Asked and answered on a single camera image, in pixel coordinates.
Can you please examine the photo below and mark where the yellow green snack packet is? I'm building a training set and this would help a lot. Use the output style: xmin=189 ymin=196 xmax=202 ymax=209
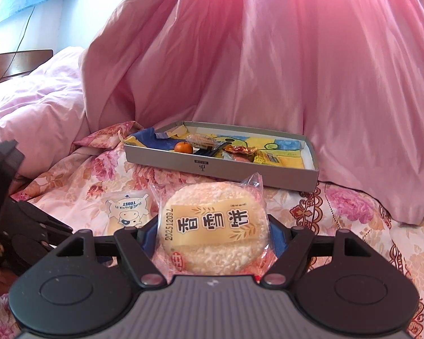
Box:
xmin=253 ymin=151 xmax=282 ymax=166

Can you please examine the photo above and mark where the small orange tangerine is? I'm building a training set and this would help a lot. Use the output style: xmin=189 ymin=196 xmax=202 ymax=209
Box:
xmin=174 ymin=142 xmax=194 ymax=154

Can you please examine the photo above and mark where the blue white stick packet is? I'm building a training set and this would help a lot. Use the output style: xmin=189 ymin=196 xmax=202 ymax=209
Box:
xmin=194 ymin=142 xmax=227 ymax=157

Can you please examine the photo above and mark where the toast bread cow packet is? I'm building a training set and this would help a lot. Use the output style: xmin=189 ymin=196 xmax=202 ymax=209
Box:
xmin=101 ymin=189 xmax=153 ymax=236

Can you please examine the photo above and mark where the sausage snack packet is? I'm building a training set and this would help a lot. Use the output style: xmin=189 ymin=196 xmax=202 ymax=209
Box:
xmin=223 ymin=152 xmax=253 ymax=163

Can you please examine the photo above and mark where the gold foil snack packet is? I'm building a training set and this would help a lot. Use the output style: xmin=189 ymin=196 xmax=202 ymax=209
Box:
xmin=224 ymin=144 xmax=257 ymax=155

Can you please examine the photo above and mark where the grey cardboard tray box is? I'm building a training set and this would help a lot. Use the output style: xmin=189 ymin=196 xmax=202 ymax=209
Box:
xmin=125 ymin=121 xmax=319 ymax=192

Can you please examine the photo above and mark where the dark wooden headboard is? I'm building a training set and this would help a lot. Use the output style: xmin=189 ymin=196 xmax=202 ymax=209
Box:
xmin=0 ymin=49 xmax=53 ymax=83

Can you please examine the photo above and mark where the round rice cracker packet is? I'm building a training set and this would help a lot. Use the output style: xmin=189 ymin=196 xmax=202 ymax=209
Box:
xmin=151 ymin=173 xmax=274 ymax=279

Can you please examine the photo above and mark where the black cable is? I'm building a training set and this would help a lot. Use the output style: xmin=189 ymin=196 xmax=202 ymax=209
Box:
xmin=0 ymin=5 xmax=36 ymax=86

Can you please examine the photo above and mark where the round cookie clear packet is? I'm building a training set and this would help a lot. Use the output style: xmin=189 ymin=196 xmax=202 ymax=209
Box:
xmin=185 ymin=133 xmax=216 ymax=149

